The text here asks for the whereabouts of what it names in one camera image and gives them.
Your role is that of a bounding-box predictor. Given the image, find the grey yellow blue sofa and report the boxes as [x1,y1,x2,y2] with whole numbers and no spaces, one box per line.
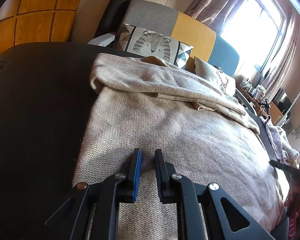
[87,0,256,113]

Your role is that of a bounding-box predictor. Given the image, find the wooden side desk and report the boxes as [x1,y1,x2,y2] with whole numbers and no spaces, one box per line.
[236,85,283,125]

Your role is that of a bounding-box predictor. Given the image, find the patterned window curtain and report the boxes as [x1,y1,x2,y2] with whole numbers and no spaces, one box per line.
[184,0,245,34]

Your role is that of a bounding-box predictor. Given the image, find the white knit garment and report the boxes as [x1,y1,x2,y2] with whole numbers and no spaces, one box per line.
[262,116,299,166]

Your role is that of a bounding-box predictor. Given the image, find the beige knit sweater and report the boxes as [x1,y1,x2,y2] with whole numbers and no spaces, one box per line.
[73,54,288,239]

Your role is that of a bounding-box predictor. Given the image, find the black monitor screen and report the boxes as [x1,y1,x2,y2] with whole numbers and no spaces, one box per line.
[272,88,292,114]

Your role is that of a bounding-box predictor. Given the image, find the tiger print cushion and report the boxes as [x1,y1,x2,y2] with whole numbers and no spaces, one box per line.
[116,23,193,69]

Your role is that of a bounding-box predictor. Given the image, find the person's right hand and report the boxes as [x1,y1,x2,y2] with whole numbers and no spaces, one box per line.
[285,181,300,218]

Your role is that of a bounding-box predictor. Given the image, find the black rolled mat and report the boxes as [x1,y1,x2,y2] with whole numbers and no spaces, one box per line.
[94,0,131,38]

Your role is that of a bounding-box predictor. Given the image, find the deer print cushion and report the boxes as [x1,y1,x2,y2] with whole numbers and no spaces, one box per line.
[194,57,236,96]

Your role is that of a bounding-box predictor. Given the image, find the black padded table mat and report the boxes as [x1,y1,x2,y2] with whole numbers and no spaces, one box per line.
[0,42,291,240]

